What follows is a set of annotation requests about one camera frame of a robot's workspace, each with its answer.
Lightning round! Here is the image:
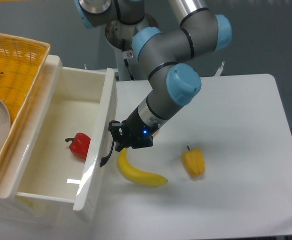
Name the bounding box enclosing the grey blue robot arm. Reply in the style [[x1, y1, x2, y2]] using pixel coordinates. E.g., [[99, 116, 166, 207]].
[[75, 0, 232, 151]]

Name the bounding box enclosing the yellow banana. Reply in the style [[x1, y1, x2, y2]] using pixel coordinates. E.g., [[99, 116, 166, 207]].
[[117, 148, 168, 187]]

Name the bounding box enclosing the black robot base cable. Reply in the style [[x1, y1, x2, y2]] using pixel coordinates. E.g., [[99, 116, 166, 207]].
[[121, 39, 136, 81]]

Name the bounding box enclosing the yellow bell pepper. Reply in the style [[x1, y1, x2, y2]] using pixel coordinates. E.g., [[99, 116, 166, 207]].
[[181, 145, 206, 178]]

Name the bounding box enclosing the white top drawer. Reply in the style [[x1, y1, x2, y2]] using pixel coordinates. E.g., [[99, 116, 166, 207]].
[[16, 67, 117, 222]]

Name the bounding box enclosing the red bell pepper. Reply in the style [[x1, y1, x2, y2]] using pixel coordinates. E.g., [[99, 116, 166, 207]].
[[65, 132, 91, 160]]

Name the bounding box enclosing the yellow woven basket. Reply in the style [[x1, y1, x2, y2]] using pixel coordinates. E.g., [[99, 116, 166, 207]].
[[0, 33, 50, 167]]

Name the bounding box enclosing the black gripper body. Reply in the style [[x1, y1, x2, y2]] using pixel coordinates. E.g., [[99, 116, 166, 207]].
[[122, 108, 159, 148]]

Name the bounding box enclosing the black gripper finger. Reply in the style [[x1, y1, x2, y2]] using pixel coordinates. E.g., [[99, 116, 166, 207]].
[[127, 136, 153, 149], [108, 120, 125, 152]]

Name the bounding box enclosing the white drawer cabinet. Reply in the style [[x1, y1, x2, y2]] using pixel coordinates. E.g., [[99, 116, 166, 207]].
[[0, 55, 106, 225]]

